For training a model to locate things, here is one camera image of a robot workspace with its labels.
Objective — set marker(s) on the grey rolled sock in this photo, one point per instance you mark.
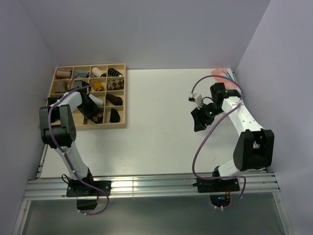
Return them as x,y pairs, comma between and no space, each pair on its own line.
78,73

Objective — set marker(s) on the white rolled sock lower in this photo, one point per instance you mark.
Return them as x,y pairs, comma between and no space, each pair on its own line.
97,100

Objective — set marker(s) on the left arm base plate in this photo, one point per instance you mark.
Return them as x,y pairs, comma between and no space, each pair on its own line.
87,198

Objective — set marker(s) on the black sock far left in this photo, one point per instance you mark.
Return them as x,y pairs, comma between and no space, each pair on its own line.
52,100

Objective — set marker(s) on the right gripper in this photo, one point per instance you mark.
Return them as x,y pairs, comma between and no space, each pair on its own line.
199,119

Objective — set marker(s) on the aluminium rail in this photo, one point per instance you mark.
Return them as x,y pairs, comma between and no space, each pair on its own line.
146,186

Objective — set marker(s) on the brown checkered rolled sock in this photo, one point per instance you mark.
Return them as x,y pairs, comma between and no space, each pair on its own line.
115,85

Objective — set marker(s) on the black white striped sock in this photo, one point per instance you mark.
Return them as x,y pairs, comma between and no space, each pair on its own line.
114,73

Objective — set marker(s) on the beige purple-trim rolled sock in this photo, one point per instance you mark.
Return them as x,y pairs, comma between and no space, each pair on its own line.
63,73

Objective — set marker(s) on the wooden compartment tray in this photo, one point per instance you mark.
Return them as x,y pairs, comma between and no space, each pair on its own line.
101,97

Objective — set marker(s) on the brown argyle sock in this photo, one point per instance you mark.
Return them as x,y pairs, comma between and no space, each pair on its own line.
97,119

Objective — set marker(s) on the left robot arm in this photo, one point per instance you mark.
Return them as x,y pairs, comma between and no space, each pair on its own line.
59,132

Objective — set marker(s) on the pink patterned sock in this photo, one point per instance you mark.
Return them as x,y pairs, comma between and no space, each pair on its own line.
225,76

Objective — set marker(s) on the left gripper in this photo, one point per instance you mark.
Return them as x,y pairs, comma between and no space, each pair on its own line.
89,114

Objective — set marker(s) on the mustard rolled sock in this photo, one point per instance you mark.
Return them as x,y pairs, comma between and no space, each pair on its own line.
97,86

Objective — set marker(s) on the black rolled sock bottom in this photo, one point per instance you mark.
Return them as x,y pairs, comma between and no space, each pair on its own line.
114,116

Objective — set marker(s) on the taupe rolled sock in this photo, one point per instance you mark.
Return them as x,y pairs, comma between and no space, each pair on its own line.
61,87

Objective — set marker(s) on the dark brown rolled sock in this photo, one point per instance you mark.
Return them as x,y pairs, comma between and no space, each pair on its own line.
114,100

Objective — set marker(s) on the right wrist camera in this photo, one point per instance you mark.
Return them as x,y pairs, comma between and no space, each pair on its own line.
196,98

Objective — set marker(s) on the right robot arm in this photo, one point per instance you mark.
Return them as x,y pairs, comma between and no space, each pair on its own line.
254,148

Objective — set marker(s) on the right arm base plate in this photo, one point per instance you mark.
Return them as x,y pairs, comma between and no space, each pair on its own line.
219,190

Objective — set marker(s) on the white rolled sock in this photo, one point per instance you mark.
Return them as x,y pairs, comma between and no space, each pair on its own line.
97,100
98,72

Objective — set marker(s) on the white rolled sock top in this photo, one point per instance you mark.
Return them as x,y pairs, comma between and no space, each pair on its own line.
98,72

